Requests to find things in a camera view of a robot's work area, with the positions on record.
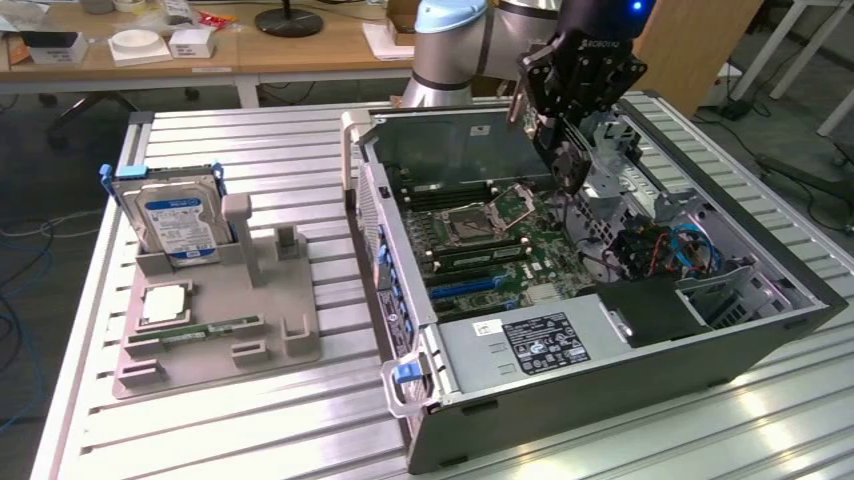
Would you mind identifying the green RAM stick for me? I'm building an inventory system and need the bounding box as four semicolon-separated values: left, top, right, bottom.
129;314;261;344

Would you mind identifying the white paper stack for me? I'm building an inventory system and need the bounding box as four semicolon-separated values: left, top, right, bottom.
363;22;419;61

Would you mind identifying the blue disk carrier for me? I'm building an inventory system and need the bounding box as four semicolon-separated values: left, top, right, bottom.
97;160;233;246

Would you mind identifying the open black PC case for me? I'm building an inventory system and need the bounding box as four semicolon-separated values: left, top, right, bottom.
339;97;850;476

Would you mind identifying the blue floor cable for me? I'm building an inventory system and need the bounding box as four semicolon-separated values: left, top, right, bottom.
0;239;56;431

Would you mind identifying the open metal socket cover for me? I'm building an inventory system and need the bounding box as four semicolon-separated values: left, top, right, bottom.
490;182;539;224

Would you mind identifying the white floor cable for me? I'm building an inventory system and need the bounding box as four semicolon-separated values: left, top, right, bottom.
0;209;101;239

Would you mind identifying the black round lamp base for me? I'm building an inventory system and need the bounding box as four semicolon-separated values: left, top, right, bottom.
253;7;325;38

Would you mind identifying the perforated silver drive cage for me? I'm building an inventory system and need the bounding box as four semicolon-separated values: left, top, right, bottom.
566;144;675;241

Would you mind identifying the blue wire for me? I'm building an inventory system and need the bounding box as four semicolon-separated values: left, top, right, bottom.
670;222;726;274

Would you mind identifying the white table frame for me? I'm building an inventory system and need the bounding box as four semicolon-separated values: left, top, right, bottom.
730;0;854;136

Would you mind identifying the grey plastic parts rack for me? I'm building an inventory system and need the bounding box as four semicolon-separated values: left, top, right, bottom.
111;193;323;401

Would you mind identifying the clear plastic bag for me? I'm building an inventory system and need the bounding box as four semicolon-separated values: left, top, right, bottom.
143;0;201;29

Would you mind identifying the hard disk with blue label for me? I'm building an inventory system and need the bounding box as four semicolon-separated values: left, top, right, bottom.
109;172;225;266

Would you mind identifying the small white labelled box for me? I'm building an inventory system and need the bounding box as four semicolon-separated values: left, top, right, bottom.
167;27;219;60

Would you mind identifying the black wire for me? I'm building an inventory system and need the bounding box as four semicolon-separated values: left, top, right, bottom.
562;192;628;281

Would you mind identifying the grey power supply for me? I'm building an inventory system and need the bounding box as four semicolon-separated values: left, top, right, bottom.
419;294;632;396

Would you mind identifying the wooden desk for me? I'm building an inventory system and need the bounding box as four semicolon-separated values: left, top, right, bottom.
0;0;602;96

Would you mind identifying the silver disk bay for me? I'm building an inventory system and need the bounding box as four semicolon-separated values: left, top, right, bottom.
676;264;802;331

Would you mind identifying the white box with black top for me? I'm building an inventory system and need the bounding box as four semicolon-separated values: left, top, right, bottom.
19;30;89;65

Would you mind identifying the wooden cabinet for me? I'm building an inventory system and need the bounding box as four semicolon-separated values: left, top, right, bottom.
586;0;766;116

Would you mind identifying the black graphics card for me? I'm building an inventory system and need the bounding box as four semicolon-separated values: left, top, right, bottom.
504;92;594;195

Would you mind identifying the dark RAM stick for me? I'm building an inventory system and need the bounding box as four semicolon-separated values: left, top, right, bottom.
436;244;527;271

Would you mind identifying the blue expansion slot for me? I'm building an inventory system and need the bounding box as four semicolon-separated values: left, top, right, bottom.
426;279;502;301

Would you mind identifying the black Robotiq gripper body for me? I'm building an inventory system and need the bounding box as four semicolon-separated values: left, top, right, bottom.
556;0;654;59

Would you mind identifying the silver CPU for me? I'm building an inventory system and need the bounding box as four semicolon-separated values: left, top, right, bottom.
143;285;192;324

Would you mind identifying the black RAM slot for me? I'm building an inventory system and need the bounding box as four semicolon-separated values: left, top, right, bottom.
403;192;502;211
399;180;496;194

